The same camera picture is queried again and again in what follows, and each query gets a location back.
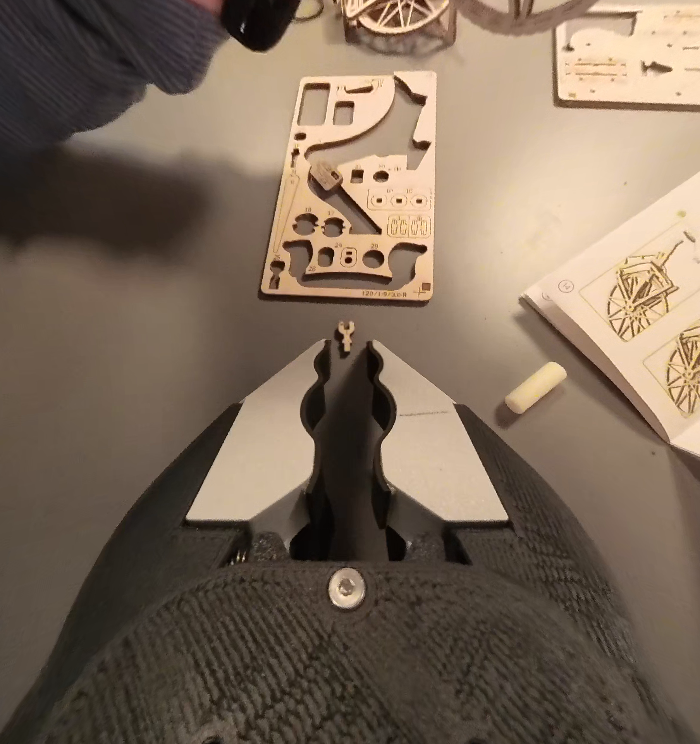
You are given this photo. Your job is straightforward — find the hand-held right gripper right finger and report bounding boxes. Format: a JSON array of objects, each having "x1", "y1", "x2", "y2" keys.
[{"x1": 364, "y1": 340, "x2": 510, "y2": 545}]

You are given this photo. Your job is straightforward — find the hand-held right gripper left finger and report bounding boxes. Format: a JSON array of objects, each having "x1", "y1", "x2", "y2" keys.
[{"x1": 185, "y1": 340, "x2": 334, "y2": 544}]

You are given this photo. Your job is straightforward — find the person's left forearm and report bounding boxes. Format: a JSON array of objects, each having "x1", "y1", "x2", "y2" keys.
[{"x1": 0, "y1": 0, "x2": 229, "y2": 155}]

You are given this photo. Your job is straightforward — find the wooden bicycle model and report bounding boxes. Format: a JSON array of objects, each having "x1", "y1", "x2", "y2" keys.
[{"x1": 341, "y1": 0, "x2": 458, "y2": 44}]

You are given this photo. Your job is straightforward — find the wooden parts sheet with ovals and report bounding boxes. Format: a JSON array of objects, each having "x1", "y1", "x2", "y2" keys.
[{"x1": 258, "y1": 71, "x2": 438, "y2": 304}]

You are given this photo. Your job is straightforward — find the wooden parts sheet with slots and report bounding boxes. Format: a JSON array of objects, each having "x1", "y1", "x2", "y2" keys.
[{"x1": 553, "y1": 0, "x2": 700, "y2": 111}]

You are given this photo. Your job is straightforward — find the pale wax stick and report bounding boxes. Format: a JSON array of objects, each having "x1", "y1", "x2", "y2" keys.
[{"x1": 505, "y1": 362, "x2": 567, "y2": 413}]

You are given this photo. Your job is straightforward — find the white instruction booklet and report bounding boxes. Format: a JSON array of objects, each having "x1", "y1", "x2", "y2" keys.
[{"x1": 520, "y1": 156, "x2": 700, "y2": 468}]

